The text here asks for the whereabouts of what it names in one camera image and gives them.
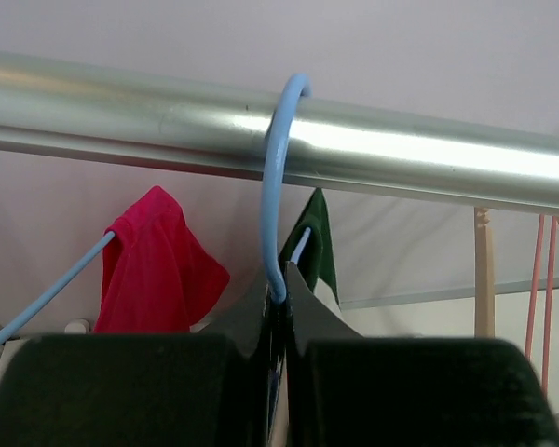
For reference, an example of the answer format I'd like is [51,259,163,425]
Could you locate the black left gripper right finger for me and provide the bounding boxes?
[286,264,559,446]

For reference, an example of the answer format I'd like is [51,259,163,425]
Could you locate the beige empty hanger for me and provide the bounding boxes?
[474,208,496,337]

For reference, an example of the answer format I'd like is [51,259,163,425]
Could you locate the white clothes rack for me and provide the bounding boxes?
[0,52,559,215]

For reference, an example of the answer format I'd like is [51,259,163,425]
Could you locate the pink plastic hanger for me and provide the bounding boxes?
[524,214,559,397]

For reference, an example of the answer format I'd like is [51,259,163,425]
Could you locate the green white raglan shirt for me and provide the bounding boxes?
[279,188,342,318]

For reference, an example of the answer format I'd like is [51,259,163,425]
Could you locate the blue wire hanger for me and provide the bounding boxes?
[259,74,310,305]
[0,231,116,345]

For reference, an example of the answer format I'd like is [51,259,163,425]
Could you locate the red t shirt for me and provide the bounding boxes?
[94,186,229,333]

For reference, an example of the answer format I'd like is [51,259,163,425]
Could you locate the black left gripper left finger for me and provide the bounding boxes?
[0,276,271,446]

